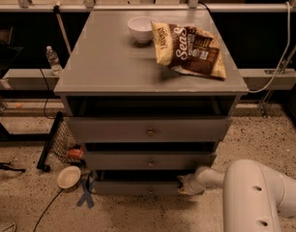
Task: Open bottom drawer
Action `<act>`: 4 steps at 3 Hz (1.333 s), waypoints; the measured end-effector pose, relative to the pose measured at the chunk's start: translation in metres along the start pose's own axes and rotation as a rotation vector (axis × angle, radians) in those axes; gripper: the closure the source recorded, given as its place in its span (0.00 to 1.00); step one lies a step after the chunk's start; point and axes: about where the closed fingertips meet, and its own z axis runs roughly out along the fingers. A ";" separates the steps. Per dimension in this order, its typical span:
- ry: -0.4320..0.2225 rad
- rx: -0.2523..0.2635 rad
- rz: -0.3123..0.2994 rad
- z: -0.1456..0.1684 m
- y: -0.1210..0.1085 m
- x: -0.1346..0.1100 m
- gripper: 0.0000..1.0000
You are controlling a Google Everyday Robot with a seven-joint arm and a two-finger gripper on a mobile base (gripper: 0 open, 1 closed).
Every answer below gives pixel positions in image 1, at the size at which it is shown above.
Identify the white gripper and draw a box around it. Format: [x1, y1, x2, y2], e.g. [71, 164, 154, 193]
[178, 174, 206, 195]

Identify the grey bottom drawer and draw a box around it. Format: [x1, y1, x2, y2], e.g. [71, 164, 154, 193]
[92, 169, 192, 195]

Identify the grey drawer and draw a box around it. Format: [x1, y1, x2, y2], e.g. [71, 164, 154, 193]
[68, 117, 232, 143]
[84, 151, 216, 170]
[92, 169, 192, 195]

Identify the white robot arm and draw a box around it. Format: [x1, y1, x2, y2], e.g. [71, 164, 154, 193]
[178, 159, 296, 232]

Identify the grey middle drawer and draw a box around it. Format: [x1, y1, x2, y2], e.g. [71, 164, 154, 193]
[84, 151, 216, 170]

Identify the grey top drawer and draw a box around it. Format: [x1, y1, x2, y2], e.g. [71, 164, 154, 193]
[68, 117, 232, 143]

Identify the grey drawer cabinet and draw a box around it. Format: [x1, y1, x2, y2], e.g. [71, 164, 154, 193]
[53, 9, 249, 191]

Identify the orange can in basket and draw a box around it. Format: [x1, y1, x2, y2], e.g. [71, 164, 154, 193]
[67, 148, 83, 160]

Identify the black mesh basket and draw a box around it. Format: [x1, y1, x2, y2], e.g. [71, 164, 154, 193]
[37, 112, 83, 172]

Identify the brown chip bag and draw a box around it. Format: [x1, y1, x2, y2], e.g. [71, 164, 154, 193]
[152, 22, 226, 79]

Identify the white bowl on cabinet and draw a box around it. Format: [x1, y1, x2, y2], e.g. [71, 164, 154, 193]
[128, 16, 158, 44]

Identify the clear plastic water bottle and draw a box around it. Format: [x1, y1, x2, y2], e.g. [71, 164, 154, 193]
[46, 45, 63, 76]

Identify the black floor cable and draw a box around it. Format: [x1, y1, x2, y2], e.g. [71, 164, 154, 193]
[32, 188, 65, 232]

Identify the white hanging cable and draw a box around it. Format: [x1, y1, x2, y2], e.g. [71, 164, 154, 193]
[247, 1, 292, 95]

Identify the black strap on floor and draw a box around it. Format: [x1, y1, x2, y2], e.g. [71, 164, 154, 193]
[0, 161, 27, 174]

